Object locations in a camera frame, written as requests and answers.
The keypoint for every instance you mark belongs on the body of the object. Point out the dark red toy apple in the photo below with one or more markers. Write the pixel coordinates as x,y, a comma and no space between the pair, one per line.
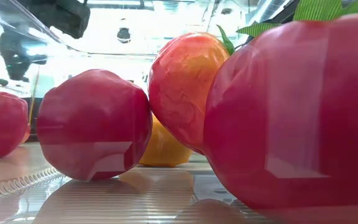
92,124

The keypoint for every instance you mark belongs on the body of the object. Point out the clear plastic bin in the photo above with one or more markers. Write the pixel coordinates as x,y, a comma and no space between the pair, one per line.
166,199

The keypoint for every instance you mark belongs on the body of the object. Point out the orange toy citrus fruit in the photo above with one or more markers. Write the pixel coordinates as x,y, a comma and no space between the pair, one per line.
163,152

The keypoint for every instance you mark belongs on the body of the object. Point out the orange-red toy tomato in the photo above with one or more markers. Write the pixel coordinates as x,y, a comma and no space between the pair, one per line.
182,87

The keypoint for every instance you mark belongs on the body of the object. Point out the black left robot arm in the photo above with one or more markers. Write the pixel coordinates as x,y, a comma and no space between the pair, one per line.
17,53

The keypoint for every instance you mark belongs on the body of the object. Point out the red toy bell pepper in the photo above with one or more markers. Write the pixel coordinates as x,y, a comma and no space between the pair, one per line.
2,124

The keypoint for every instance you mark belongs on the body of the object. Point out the red toy tomato green leaf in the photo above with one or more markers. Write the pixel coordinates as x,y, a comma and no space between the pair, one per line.
291,124

